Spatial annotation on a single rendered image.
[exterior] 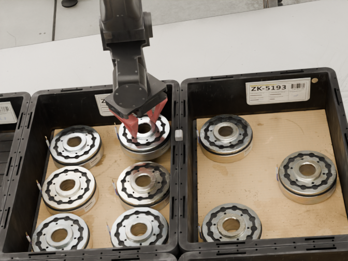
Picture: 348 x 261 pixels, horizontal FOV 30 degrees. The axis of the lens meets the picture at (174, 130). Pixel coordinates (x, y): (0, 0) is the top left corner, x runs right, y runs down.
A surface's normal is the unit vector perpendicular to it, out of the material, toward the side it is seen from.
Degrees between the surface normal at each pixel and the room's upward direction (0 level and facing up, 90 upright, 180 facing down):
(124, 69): 6
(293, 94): 90
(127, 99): 90
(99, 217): 0
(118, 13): 118
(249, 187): 0
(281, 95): 90
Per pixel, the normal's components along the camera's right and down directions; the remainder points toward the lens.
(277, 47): -0.12, -0.69
